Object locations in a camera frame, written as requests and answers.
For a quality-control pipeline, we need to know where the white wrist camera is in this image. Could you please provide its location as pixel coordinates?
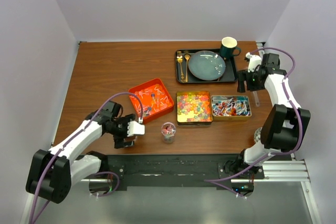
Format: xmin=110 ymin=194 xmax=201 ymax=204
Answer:
xmin=127 ymin=121 xmax=145 ymax=137
xmin=245 ymin=52 xmax=262 ymax=72

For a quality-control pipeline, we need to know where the gold fork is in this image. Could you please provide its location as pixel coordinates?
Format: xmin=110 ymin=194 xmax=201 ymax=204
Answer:
xmin=176 ymin=51 xmax=184 ymax=82

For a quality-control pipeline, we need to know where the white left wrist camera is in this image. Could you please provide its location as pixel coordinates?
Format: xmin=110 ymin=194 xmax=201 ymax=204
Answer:
xmin=127 ymin=121 xmax=145 ymax=137

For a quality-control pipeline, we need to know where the orange box of lollipops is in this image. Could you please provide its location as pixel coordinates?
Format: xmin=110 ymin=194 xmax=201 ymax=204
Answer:
xmin=129 ymin=78 xmax=174 ymax=124

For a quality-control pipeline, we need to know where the clear glass jar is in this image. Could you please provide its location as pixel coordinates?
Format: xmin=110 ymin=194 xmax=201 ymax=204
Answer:
xmin=161 ymin=122 xmax=176 ymax=144

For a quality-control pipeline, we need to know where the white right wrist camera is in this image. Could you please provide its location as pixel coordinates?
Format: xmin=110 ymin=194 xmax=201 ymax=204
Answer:
xmin=245 ymin=52 xmax=262 ymax=72

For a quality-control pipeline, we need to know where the clear plastic scoop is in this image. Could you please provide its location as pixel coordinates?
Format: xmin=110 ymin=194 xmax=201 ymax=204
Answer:
xmin=252 ymin=91 xmax=260 ymax=107

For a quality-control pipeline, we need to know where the patterned small bowl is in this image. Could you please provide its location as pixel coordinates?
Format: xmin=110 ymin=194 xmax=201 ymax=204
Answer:
xmin=254 ymin=127 xmax=262 ymax=143

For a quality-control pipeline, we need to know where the gold spoon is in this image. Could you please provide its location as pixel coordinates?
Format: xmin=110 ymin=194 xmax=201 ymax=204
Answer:
xmin=184 ymin=54 xmax=191 ymax=82

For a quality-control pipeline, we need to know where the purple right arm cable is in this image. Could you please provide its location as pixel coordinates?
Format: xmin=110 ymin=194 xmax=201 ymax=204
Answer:
xmin=204 ymin=47 xmax=304 ymax=191

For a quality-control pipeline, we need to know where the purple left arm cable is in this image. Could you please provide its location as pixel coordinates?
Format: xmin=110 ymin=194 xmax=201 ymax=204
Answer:
xmin=27 ymin=92 xmax=144 ymax=224

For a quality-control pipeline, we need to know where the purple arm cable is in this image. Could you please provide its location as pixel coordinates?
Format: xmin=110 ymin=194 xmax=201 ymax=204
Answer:
xmin=204 ymin=47 xmax=304 ymax=191
xmin=27 ymin=92 xmax=144 ymax=224

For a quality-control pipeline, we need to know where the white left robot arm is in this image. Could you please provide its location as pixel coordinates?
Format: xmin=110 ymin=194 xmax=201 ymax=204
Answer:
xmin=26 ymin=101 xmax=145 ymax=204

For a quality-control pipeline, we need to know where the dark green mug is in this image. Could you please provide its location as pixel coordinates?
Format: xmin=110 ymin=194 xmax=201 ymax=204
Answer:
xmin=219 ymin=37 xmax=241 ymax=59

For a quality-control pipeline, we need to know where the aluminium frame rail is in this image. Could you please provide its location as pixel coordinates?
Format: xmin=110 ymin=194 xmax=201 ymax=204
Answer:
xmin=256 ymin=41 xmax=322 ymax=224

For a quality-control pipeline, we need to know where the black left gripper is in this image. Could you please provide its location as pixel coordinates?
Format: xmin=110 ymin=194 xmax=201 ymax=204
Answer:
xmin=107 ymin=114 xmax=135 ymax=148

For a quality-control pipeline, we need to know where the gold tin of lollipops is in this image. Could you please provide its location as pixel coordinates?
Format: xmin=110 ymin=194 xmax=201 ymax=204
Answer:
xmin=211 ymin=95 xmax=252 ymax=121

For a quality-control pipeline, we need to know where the teal ceramic plate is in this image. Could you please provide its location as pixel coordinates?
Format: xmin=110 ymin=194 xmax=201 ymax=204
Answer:
xmin=188 ymin=50 xmax=226 ymax=81

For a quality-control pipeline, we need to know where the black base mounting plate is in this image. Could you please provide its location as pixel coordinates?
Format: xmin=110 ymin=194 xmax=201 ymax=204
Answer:
xmin=87 ymin=154 xmax=266 ymax=193

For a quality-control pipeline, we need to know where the black tin of star candies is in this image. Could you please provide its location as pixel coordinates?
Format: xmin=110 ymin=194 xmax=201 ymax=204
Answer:
xmin=176 ymin=91 xmax=213 ymax=126

